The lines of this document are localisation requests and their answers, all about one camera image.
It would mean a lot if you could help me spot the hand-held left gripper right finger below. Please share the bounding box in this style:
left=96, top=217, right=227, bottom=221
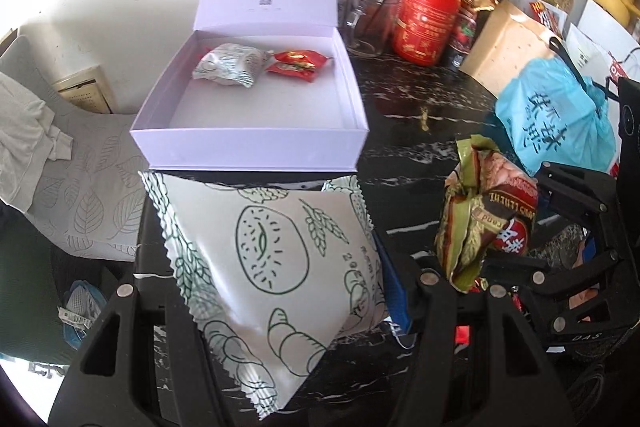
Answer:
left=375, top=232, right=566, bottom=427

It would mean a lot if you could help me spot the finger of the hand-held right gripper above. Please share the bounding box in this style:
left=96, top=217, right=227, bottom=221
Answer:
left=535, top=162, right=621, bottom=233
left=480, top=251, right=621, bottom=333

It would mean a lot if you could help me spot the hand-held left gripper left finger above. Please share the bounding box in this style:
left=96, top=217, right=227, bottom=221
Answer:
left=50, top=284, right=226, bottom=427

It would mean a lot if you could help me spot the green red snack packet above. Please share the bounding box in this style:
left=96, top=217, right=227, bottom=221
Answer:
left=434, top=134, right=542, bottom=294

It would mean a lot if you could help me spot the white bread packet green print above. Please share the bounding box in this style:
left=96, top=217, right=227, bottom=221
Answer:
left=137, top=172, right=392, bottom=423

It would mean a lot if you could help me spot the lavender gift box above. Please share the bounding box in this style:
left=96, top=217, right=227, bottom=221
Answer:
left=129, top=0, right=370, bottom=172

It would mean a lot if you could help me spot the red gold candy packet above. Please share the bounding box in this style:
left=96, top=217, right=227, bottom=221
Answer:
left=274, top=50, right=334, bottom=70
left=265, top=62, right=319, bottom=83

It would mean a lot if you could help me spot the silver white snack packet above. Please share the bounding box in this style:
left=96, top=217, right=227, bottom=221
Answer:
left=192, top=43, right=274, bottom=89

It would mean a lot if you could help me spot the blue plastic bag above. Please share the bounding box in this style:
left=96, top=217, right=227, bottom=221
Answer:
left=495, top=57, right=619, bottom=174

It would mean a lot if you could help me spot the blue white shoe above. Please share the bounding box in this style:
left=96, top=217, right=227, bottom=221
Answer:
left=59, top=279, right=109, bottom=351

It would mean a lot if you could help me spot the beige paper bag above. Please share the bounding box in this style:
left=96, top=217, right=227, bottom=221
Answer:
left=460, top=0, right=559, bottom=98

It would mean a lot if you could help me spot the white paper bag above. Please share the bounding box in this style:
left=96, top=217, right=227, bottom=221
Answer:
left=565, top=0, right=640, bottom=80

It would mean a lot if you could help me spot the grey leaf pattern chair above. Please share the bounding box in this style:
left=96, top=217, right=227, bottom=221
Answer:
left=0, top=34, right=151, bottom=264

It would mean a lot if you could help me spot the red white packet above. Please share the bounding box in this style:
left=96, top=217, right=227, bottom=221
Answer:
left=530, top=0, right=569, bottom=28

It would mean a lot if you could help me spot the red berry packet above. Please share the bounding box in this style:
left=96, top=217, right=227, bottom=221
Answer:
left=444, top=4, right=482, bottom=68

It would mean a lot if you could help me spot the red canister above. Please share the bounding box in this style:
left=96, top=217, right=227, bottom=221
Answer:
left=391, top=0, right=462, bottom=66

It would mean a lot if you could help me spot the grey garment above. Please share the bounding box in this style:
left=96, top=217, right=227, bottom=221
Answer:
left=0, top=72, right=74, bottom=214

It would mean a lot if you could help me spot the glass mug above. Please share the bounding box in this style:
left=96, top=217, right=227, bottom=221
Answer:
left=342, top=0, right=398, bottom=58

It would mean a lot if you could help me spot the beige radiator panel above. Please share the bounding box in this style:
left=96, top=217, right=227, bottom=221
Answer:
left=52, top=64, right=117, bottom=114

